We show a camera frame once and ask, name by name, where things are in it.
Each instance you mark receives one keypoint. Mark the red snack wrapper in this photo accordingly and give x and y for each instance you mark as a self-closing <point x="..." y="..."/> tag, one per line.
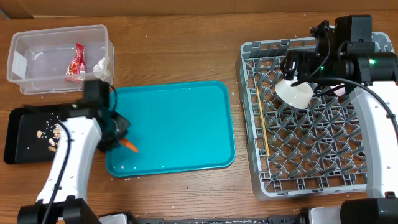
<point x="77" y="65"/>

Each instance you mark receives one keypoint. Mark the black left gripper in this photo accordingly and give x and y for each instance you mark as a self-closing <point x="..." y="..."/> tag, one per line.
<point x="122" y="124"/>

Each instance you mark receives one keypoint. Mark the teal serving tray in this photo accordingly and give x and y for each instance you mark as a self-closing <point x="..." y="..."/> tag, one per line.
<point x="176" y="127"/>

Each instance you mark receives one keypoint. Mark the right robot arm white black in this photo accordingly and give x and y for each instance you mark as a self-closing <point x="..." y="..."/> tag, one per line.
<point x="346" y="56"/>

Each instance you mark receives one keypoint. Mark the black plastic tray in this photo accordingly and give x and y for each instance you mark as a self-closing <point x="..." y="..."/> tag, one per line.
<point x="28" y="133"/>

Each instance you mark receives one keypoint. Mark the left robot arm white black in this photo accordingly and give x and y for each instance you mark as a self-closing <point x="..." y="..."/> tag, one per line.
<point x="91" y="123"/>

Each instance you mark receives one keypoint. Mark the white bowl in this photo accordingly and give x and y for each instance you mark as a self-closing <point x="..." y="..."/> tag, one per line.
<point x="298" y="97"/>

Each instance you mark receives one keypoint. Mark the orange carrot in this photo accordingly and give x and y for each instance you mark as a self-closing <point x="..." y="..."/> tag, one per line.
<point x="125" y="142"/>

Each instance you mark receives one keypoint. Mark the pink bowl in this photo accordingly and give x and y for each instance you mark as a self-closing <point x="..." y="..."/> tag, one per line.
<point x="339" y="90"/>

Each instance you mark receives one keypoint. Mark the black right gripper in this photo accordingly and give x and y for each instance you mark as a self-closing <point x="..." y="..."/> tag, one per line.
<point x="306" y="64"/>

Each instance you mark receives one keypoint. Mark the clear plastic bin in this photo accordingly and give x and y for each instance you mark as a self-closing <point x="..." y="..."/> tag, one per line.
<point x="38" y="59"/>

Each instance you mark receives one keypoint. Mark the wooden chopstick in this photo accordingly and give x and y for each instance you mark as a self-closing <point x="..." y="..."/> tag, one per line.
<point x="262" y="122"/>

